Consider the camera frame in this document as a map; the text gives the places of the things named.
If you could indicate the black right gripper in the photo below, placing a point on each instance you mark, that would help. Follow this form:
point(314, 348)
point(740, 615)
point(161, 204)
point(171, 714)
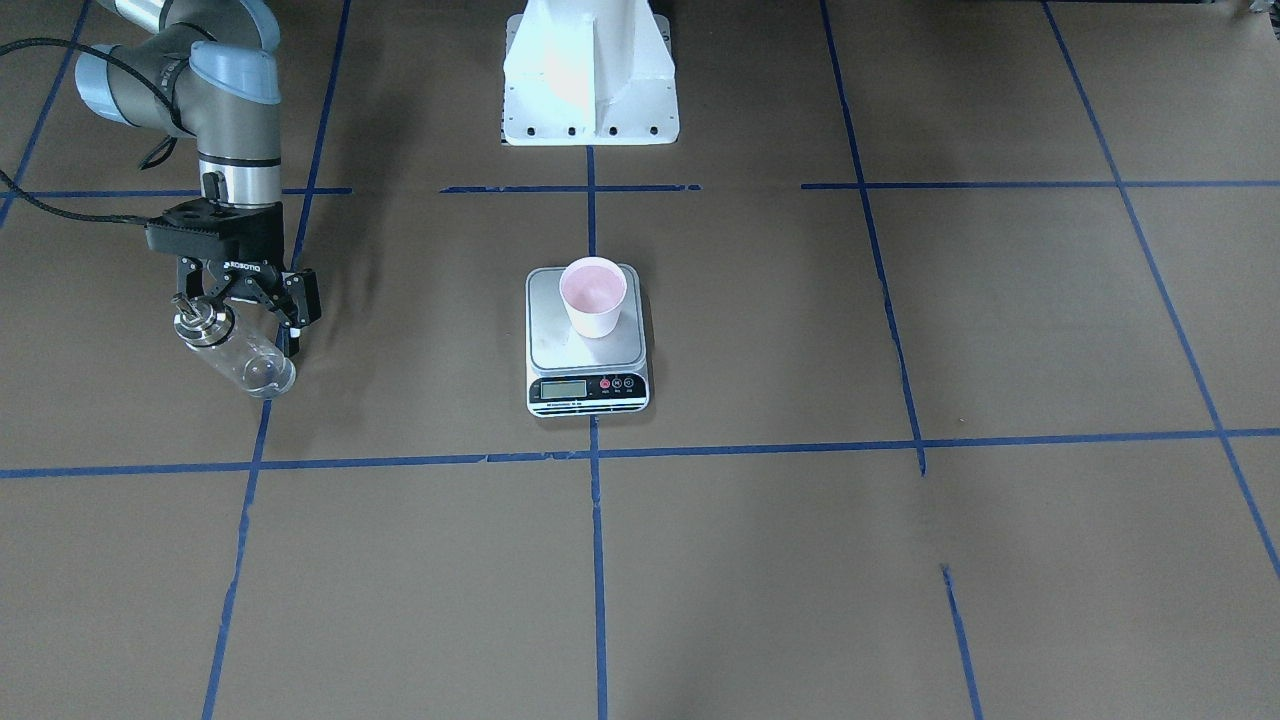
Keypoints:
point(243, 270)

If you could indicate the pink plastic cup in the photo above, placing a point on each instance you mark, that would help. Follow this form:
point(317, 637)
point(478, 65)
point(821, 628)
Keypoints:
point(592, 291)

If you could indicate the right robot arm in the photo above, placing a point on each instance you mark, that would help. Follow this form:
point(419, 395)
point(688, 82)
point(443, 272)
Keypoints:
point(207, 72)

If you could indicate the silver digital kitchen scale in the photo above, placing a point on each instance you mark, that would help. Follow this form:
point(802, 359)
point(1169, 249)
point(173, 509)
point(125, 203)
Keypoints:
point(569, 374)

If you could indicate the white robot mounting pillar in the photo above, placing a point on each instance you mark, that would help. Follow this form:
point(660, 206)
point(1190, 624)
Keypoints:
point(589, 73)

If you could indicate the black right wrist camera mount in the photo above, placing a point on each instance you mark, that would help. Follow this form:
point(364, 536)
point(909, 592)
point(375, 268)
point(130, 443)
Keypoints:
point(203, 230)

